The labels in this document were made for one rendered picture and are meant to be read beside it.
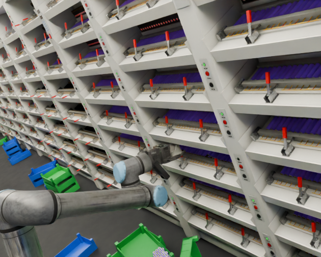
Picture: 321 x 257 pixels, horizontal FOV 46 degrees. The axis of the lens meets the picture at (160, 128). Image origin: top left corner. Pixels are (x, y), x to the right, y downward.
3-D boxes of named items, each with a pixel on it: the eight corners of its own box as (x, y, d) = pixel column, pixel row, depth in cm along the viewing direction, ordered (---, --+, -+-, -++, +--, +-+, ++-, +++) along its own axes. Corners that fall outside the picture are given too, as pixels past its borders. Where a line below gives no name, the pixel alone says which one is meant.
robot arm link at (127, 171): (114, 183, 172) (108, 163, 171) (137, 174, 179) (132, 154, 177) (123, 186, 164) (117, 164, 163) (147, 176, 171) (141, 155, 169)
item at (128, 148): (157, 166, 212) (142, 150, 206) (112, 152, 263) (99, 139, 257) (179, 140, 218) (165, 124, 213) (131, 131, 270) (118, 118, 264)
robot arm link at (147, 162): (146, 175, 171) (136, 172, 179) (155, 172, 173) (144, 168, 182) (142, 157, 169) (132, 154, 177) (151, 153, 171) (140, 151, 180)
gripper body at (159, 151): (170, 144, 178) (150, 152, 172) (174, 161, 180) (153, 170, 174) (162, 143, 184) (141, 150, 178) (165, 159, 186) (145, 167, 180)
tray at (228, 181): (247, 196, 153) (236, 180, 149) (166, 170, 204) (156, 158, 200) (273, 159, 159) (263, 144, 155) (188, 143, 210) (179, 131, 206)
